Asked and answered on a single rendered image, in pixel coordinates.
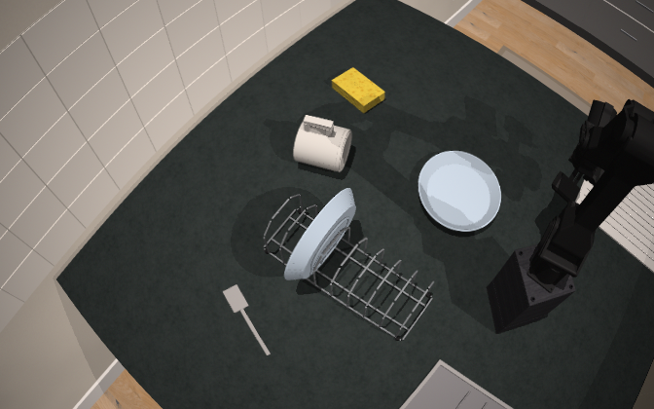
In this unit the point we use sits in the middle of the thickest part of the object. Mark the grey mug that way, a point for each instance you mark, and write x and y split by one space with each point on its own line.
314 146

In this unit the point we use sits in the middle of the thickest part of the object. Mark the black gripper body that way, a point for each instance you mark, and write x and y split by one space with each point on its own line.
566 187

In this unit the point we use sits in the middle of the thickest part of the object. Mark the grey metal dish rack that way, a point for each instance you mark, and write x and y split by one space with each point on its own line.
428 294

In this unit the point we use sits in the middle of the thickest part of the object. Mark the yellow sponge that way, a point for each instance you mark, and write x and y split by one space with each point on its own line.
358 90

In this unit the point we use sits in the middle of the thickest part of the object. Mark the white round plate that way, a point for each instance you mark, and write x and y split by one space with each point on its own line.
332 218
459 191

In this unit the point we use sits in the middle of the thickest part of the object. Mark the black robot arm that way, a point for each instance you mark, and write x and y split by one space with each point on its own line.
633 162

